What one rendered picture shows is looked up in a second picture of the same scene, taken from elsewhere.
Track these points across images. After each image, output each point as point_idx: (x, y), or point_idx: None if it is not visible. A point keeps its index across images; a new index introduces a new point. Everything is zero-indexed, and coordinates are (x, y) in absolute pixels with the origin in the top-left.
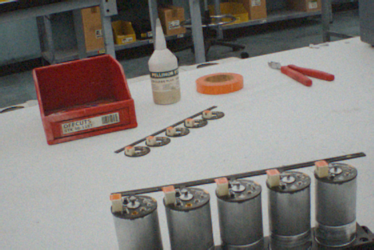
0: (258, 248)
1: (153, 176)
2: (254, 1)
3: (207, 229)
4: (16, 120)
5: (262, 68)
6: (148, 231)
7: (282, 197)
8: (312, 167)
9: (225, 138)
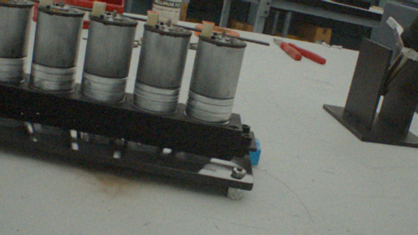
0: (112, 87)
1: None
2: (318, 41)
3: (67, 45)
4: None
5: (265, 41)
6: (10, 25)
7: (151, 36)
8: (247, 96)
9: (186, 59)
